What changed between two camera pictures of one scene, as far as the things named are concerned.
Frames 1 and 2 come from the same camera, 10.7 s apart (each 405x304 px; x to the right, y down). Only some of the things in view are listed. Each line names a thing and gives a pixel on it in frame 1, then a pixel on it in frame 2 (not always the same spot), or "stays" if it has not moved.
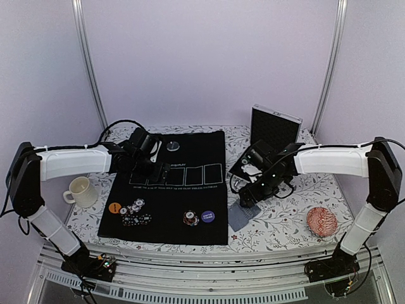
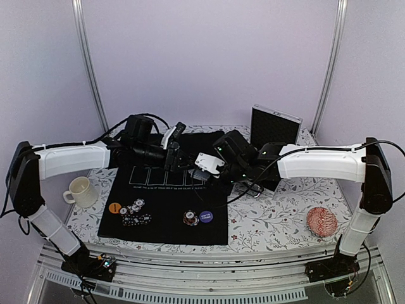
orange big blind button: [114, 207] stays
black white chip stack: [131, 215] stays
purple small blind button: [207, 216] stays
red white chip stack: [190, 218] stays
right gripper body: [267, 189] → [238, 174]
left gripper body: [151, 174] → [168, 166]
